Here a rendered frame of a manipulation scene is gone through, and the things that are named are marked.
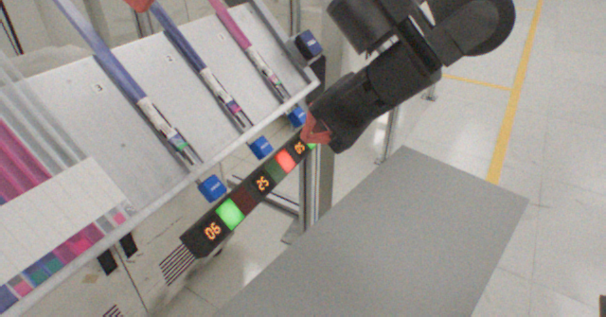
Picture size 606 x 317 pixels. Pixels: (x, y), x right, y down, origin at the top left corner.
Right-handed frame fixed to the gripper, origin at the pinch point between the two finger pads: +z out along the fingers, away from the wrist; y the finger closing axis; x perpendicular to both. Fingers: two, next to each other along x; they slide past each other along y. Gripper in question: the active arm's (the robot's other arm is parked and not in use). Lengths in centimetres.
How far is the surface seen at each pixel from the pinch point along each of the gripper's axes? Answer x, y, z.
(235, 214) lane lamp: 2.2, 10.0, 11.1
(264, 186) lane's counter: 2.4, 3.2, 11.1
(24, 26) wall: -129, -50, 163
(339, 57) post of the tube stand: -7.1, -41.7, 14.7
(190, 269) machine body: 13, -2, 75
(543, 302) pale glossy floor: 90, -54, 19
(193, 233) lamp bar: 0.1, 16.2, 11.1
